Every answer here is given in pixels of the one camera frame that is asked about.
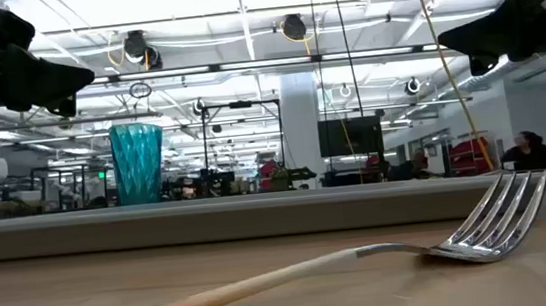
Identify fork with orange-pink handle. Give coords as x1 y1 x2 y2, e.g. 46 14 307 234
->
0 168 546 306

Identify teal faceted plastic cup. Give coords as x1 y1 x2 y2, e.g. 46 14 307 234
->
108 119 171 208

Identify black hanging cable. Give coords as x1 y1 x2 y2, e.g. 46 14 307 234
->
329 0 367 117

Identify black background rig frame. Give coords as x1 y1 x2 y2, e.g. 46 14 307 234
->
198 97 288 182

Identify yellow hanging cable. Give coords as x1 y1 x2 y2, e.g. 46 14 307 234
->
410 0 496 178

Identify grey plastic tray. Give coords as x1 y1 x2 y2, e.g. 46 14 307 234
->
0 169 512 265

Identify person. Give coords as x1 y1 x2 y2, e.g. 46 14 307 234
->
497 128 546 174

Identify black background screen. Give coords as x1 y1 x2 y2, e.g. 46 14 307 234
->
316 113 386 160

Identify red storage bins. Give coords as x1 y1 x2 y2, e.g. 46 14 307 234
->
447 135 494 178

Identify black ceiling cable reel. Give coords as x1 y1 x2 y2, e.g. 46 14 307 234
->
280 12 310 44
121 27 165 74

